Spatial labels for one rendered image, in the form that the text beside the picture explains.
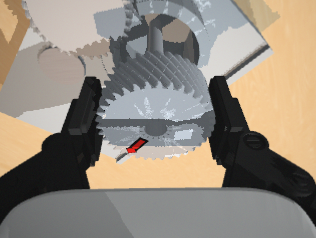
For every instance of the grey helical gear with red arrow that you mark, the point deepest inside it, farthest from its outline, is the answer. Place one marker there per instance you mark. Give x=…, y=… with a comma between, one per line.
x=156, y=106

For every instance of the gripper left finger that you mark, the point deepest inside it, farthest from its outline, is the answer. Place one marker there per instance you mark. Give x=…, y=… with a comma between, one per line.
x=57, y=164

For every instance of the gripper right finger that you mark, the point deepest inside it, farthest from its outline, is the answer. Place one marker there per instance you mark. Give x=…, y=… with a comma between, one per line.
x=247, y=153

